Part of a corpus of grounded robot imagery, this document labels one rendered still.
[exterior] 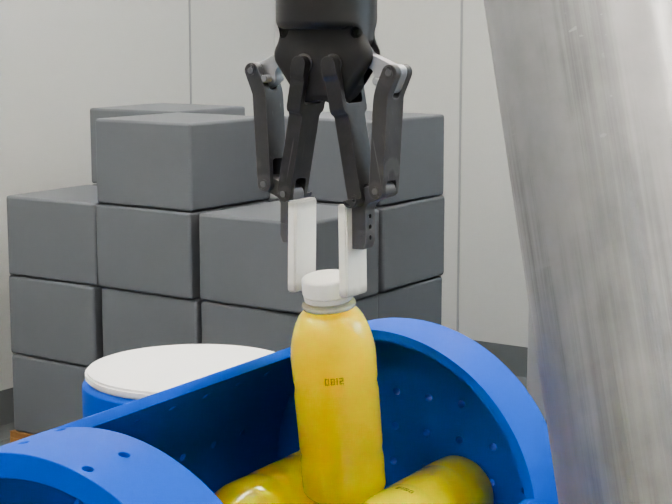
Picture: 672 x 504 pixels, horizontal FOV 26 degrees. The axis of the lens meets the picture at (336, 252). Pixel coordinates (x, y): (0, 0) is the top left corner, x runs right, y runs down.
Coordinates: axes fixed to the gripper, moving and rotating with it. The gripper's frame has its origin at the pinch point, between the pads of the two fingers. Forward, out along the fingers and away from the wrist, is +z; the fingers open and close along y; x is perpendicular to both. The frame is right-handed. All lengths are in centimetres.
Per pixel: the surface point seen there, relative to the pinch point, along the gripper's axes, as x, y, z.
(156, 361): -56, 61, 27
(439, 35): -452, 225, -13
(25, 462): 32.2, 0.7, 8.4
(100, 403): -42, 60, 30
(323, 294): 1.7, -0.7, 3.2
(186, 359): -59, 59, 27
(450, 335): -12.5, -4.2, 8.6
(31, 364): -249, 268, 92
